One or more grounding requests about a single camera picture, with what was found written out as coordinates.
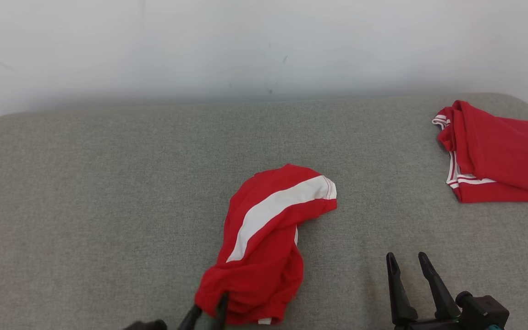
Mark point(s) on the red shorts with white stripe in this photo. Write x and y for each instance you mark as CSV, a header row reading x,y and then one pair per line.
x,y
264,275

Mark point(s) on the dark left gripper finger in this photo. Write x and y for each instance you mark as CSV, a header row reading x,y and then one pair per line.
x,y
221,314
190,321

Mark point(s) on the grey fabric sofa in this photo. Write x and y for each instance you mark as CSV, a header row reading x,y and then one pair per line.
x,y
108,183

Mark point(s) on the red shirt with white sleeves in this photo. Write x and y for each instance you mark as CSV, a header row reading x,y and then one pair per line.
x,y
502,151

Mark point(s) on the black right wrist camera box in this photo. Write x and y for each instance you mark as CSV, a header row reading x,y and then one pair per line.
x,y
484,311

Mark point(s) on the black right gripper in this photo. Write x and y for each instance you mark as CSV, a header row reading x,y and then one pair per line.
x,y
429,325

